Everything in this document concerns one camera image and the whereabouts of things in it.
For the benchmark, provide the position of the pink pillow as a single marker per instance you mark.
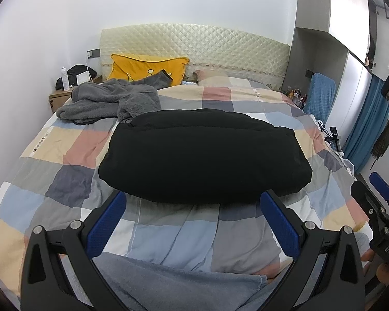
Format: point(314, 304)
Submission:
point(210, 75)

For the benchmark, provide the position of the person's right hand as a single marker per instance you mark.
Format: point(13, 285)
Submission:
point(384, 272)

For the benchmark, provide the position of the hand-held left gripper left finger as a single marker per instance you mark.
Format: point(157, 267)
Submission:
point(105, 226)

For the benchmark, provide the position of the yellow pillow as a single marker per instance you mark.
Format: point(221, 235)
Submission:
point(139, 68)

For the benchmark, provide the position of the row of small bottles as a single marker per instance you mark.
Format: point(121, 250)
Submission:
point(296, 94)

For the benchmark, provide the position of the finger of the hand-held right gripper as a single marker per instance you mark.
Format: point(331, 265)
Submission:
point(381, 184)
point(366, 197)

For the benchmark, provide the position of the dark plaid scarf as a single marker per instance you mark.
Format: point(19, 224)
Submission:
point(387, 126)

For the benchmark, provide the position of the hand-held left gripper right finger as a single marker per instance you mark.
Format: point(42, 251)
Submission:
point(280, 225)

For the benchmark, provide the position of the blue curtain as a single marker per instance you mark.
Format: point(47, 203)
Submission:
point(364, 123)

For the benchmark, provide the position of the grey fleece garment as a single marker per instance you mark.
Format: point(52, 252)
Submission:
point(116, 98)

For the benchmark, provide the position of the white box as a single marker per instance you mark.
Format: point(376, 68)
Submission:
point(83, 77)

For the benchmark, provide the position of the black bag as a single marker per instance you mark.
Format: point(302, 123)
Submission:
point(79, 69)

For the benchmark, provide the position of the grey wardrobe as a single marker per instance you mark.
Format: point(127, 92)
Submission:
point(343, 39)

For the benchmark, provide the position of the wall socket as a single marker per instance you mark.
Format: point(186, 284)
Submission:
point(93, 53)

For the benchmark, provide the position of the checked pastel duvet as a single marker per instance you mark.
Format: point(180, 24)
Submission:
point(68, 155)

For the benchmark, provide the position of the person's grey-blue clothing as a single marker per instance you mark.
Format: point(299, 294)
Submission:
point(181, 285)

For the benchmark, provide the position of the cream quilted headboard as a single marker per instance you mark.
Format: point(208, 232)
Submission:
point(214, 45)

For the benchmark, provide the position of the white plastic bottle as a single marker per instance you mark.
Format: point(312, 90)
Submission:
point(65, 79)

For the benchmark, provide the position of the blue towel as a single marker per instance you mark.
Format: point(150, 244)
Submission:
point(321, 94)

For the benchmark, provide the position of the dark wall switch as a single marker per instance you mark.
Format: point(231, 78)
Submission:
point(309, 73)

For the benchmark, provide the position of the black puffer jacket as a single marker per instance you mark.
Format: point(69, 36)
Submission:
point(201, 155)

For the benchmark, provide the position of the wooden nightstand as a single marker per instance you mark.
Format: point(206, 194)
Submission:
point(60, 98)

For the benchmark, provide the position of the black phone stand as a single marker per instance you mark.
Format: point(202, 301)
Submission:
point(333, 136)

